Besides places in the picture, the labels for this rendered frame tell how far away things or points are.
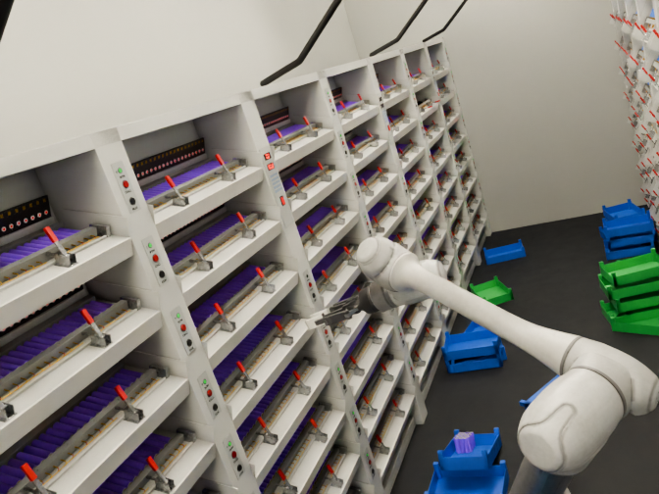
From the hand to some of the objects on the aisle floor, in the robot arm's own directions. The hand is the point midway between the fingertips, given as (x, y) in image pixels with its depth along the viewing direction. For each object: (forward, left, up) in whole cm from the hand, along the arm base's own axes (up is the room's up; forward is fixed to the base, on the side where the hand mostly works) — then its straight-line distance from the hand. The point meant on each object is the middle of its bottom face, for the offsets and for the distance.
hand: (318, 319), depth 182 cm
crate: (-15, -48, -107) cm, 118 cm away
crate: (-16, -64, -103) cm, 122 cm away
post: (+29, +36, -106) cm, 115 cm away
